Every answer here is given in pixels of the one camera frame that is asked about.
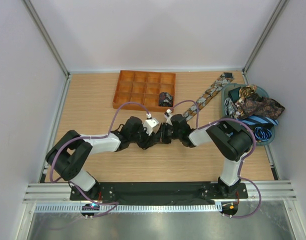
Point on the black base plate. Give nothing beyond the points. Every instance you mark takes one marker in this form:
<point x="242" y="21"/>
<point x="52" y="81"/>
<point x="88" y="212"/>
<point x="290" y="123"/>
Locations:
<point x="164" y="193"/>

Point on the brown floral tie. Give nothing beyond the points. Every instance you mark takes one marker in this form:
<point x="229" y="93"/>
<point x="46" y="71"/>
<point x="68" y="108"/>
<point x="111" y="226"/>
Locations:
<point x="223" y="80"/>

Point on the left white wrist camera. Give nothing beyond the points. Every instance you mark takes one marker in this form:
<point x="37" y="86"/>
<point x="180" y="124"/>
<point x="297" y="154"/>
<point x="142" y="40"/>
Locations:
<point x="149" y="124"/>

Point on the white slotted cable duct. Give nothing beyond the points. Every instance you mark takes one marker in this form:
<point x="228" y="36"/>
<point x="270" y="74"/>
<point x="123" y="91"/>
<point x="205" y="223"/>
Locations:
<point x="92" y="208"/>

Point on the teal plastic basket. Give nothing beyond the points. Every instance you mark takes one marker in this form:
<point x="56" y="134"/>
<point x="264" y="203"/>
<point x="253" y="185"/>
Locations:
<point x="224" y="95"/>

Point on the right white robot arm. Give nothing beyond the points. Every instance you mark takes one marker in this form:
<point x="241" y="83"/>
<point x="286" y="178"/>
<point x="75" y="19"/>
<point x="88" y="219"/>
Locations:
<point x="233" y="138"/>

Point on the orange compartment tray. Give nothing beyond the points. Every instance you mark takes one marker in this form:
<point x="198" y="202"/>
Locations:
<point x="144" y="87"/>

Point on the aluminium frame rail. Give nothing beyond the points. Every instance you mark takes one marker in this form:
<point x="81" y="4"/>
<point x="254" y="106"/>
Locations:
<point x="275" y="190"/>

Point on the dark brown paisley tie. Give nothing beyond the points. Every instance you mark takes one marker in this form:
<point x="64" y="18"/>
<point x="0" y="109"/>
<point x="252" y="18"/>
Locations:
<point x="266" y="107"/>

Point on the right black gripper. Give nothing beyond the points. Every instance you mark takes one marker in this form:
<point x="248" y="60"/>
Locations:
<point x="160" y="136"/>

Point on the blue striped tie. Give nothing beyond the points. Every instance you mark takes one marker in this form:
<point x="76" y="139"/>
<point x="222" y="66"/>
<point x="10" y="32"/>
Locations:
<point x="261" y="126"/>

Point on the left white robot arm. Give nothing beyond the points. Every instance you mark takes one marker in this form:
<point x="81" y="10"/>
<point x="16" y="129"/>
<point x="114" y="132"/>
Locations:
<point x="69" y="155"/>

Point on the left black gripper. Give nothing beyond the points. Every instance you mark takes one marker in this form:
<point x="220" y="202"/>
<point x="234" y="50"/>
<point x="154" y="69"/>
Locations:
<point x="146" y="143"/>

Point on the rolled dark floral tie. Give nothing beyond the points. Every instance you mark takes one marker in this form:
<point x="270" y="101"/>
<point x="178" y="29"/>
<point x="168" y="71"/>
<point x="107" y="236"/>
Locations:
<point x="165" y="99"/>

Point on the grey patterned tie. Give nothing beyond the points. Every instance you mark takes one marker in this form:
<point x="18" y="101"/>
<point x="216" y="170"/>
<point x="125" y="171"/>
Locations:
<point x="232" y="110"/>

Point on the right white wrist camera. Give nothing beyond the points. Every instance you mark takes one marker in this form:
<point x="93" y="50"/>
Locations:
<point x="168" y="115"/>

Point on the gold patterned tie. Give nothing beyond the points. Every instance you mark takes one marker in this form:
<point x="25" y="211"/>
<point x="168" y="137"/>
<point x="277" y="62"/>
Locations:
<point x="245" y="92"/>

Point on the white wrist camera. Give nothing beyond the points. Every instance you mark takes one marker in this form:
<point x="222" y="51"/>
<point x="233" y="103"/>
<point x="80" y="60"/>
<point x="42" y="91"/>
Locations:
<point x="149" y="124"/>
<point x="168" y="115"/>

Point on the dark green tie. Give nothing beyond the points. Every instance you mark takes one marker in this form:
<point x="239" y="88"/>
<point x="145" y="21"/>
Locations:
<point x="234" y="94"/>

